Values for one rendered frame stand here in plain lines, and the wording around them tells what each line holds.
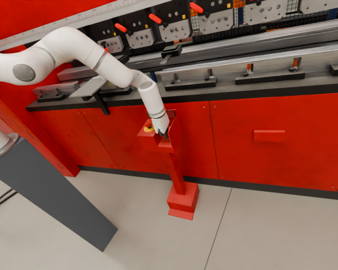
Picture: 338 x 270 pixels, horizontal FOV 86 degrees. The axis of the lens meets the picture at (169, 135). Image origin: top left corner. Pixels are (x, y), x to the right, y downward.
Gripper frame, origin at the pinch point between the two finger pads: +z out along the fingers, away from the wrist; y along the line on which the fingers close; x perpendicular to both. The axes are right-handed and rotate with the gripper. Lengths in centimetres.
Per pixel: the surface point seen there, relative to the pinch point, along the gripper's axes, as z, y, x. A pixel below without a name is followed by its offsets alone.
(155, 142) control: 0.3, 6.1, -4.5
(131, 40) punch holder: -41, -31, -19
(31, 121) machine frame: 0, -9, -136
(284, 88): -11, -21, 56
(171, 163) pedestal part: 24.1, 3.2, -3.1
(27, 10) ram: -68, -32, -79
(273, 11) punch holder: -40, -34, 49
